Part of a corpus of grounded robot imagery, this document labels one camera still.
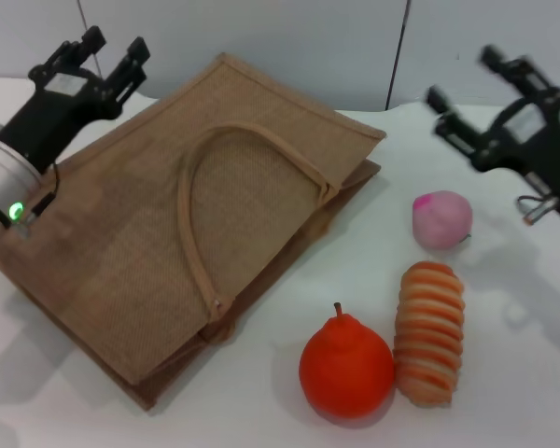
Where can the brown woven handbag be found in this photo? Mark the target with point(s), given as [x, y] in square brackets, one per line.
[168, 224]

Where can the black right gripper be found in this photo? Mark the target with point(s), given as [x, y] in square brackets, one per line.
[541, 140]

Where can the pink peach toy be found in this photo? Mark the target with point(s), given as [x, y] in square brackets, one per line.
[441, 219]

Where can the orange toy fruit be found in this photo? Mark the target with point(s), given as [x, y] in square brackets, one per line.
[346, 373]

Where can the striped long bread roll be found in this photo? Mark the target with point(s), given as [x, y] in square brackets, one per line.
[428, 333]

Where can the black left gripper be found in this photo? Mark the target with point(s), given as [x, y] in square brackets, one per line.
[51, 116]

